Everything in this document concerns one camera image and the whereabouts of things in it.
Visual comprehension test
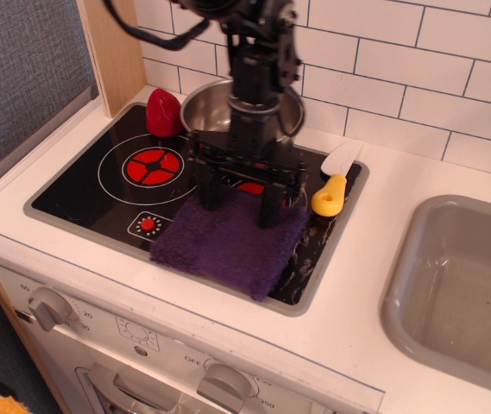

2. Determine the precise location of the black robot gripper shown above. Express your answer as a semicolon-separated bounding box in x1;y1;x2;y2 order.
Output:
190;109;305;229

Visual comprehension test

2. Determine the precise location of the purple terry cloth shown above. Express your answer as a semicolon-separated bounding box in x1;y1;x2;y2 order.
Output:
150;187;308;301

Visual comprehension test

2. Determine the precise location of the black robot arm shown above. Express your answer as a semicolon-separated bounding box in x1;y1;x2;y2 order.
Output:
180;1;305;228

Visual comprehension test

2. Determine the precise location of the stainless steel pot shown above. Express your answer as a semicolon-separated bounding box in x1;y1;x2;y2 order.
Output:
180;79;305;141

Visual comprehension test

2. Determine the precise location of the red toy pepper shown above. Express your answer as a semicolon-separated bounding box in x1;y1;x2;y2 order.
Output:
146;88;184;138

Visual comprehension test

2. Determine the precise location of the black toy stovetop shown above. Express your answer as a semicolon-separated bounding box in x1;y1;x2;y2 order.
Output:
24;104;368;316

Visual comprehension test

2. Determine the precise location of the grey right oven knob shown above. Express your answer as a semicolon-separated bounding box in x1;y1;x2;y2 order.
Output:
197;364;252;413

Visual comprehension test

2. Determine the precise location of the grey oven knob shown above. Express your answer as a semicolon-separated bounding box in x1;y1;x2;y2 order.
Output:
197;364;252;413
28;287;72;332

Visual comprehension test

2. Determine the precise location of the grey left oven knob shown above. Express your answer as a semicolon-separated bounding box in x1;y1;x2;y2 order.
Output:
28;287;72;332

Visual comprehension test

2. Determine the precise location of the grey plastic sink basin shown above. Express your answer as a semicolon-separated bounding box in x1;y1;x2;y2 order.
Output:
381;195;491;391

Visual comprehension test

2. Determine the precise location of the yellow orange object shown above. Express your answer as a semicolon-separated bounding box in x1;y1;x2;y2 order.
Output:
0;396;30;414

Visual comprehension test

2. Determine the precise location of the yellow handled toy knife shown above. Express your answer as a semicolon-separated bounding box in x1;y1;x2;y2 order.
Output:
311;141;362;216

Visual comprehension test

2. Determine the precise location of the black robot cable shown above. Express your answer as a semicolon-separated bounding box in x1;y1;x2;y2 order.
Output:
102;0;211;52

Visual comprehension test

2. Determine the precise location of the wooden side post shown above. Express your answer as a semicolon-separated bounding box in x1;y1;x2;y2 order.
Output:
76;0;147;118

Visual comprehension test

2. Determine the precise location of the grey oven door handle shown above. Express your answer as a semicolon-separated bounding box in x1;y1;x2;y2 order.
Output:
87;364;193;413

